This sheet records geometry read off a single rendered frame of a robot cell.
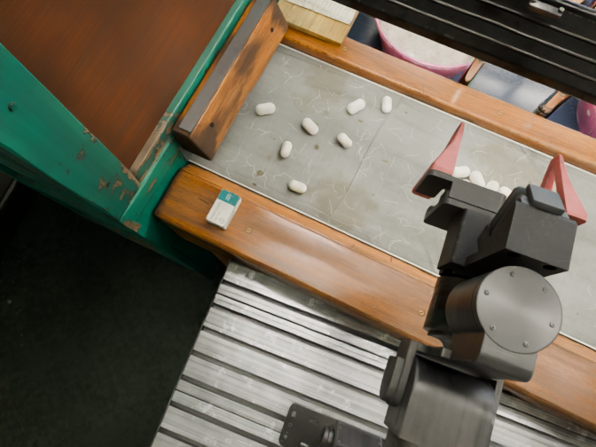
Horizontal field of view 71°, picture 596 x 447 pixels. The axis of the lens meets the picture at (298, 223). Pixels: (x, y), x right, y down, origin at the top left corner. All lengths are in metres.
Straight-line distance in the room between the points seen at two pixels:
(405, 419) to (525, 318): 0.12
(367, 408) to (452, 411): 0.44
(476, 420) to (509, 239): 0.15
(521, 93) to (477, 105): 0.19
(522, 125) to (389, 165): 0.25
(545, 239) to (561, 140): 0.59
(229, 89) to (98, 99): 0.24
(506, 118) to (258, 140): 0.46
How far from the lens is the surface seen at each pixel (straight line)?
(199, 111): 0.70
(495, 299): 0.31
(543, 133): 0.89
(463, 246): 0.38
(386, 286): 0.71
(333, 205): 0.75
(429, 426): 0.37
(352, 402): 0.80
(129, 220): 0.71
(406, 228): 0.76
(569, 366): 0.81
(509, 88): 1.03
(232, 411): 0.80
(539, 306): 0.32
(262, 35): 0.79
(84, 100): 0.55
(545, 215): 0.33
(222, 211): 0.71
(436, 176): 0.39
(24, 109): 0.47
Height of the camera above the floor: 1.45
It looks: 75 degrees down
